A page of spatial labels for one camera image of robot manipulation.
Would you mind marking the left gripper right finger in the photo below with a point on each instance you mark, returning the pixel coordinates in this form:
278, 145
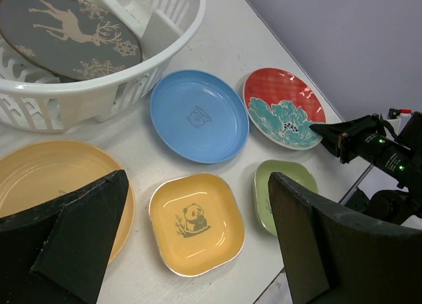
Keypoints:
333, 254

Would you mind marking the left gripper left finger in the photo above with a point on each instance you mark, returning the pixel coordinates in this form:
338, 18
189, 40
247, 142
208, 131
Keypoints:
58, 251

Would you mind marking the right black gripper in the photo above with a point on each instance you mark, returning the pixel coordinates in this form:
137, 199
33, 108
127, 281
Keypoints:
365, 138

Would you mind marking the square green panda plate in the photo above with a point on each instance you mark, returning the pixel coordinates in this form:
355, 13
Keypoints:
293, 170

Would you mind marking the red teal flower plate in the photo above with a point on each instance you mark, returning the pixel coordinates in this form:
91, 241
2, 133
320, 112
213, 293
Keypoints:
282, 107

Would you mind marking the round yellow plate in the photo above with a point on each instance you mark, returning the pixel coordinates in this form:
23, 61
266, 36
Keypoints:
44, 171

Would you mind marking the round blue plate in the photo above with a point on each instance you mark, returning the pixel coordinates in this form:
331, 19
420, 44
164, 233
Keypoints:
199, 116

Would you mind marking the square yellow panda plate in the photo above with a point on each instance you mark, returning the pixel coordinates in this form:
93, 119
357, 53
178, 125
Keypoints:
197, 224

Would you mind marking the grey deer plate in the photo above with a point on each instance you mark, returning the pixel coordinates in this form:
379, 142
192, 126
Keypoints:
74, 39

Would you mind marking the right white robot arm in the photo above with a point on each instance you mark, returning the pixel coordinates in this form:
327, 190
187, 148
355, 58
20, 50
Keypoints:
396, 206

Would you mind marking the white plastic dish bin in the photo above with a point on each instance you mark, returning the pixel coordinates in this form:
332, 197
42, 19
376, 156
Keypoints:
35, 99

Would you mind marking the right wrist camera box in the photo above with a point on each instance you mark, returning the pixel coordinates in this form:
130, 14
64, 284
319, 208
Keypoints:
396, 116

